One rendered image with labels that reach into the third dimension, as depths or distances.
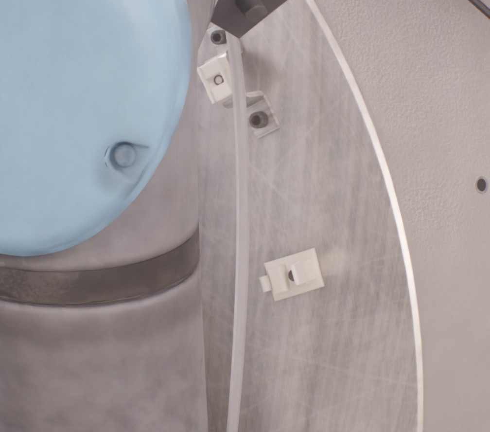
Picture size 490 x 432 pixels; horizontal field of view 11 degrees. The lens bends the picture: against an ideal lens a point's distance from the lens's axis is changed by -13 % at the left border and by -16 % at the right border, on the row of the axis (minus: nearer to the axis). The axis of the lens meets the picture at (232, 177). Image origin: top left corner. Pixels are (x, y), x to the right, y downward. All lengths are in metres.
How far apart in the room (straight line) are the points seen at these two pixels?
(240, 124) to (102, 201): 0.33
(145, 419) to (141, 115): 0.10
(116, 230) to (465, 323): 0.33
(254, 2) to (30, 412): 0.27
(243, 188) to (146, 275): 0.30
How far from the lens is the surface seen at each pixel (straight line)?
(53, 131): 0.66
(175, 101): 0.67
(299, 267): 1.00
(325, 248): 1.02
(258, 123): 1.02
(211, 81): 1.01
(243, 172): 0.99
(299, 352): 1.03
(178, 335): 0.71
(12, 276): 0.68
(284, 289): 1.02
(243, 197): 0.99
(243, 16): 0.93
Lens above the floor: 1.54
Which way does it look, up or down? 9 degrees down
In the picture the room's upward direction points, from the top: 4 degrees clockwise
